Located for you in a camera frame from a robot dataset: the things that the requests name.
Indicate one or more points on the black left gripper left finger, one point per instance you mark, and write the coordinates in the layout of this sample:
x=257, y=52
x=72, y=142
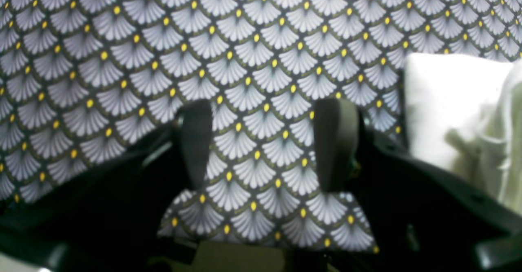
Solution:
x=107, y=218

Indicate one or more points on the white printed T-shirt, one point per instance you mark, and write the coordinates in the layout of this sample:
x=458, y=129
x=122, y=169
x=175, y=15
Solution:
x=464, y=115

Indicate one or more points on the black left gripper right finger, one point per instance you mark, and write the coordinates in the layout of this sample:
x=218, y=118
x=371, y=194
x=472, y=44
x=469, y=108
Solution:
x=423, y=218

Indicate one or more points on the patterned grey fan tablecloth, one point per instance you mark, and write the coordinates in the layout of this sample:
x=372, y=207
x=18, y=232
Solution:
x=81, y=80

